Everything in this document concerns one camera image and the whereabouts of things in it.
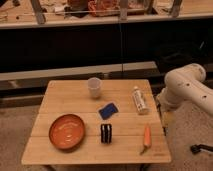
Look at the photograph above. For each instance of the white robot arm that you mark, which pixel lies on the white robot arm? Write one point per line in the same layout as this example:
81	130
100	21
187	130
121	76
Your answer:
186	83

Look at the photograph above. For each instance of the white plastic cup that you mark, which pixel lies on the white plastic cup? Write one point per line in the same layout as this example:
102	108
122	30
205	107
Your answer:
94	87

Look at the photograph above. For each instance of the blue sponge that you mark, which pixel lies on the blue sponge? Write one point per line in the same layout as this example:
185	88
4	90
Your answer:
107	111

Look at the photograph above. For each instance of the white plastic bottle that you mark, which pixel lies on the white plastic bottle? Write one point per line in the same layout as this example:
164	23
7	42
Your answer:
139	101

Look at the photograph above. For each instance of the orange bowl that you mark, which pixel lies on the orange bowl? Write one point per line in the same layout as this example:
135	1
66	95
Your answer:
67	131

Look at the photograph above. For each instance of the orange carrot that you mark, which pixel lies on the orange carrot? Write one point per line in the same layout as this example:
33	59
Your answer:
146	139

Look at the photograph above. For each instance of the black chair base leg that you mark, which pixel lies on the black chair base leg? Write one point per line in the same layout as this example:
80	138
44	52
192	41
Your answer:
195	149

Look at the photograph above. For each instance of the wooden folding table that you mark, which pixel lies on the wooden folding table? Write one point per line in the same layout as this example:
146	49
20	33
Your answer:
72	97

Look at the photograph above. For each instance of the black white striped eraser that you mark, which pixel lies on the black white striped eraser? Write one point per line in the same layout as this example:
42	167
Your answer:
106	133

